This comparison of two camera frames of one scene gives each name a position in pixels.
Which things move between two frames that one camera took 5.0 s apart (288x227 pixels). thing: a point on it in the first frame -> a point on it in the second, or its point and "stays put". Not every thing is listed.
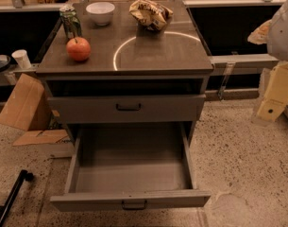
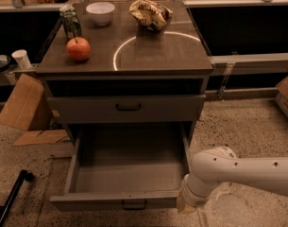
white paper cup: [22, 58] stays put
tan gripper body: [282, 35] -> [191, 195]
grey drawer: [126, 165] stays put
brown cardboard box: [27, 106] stays put
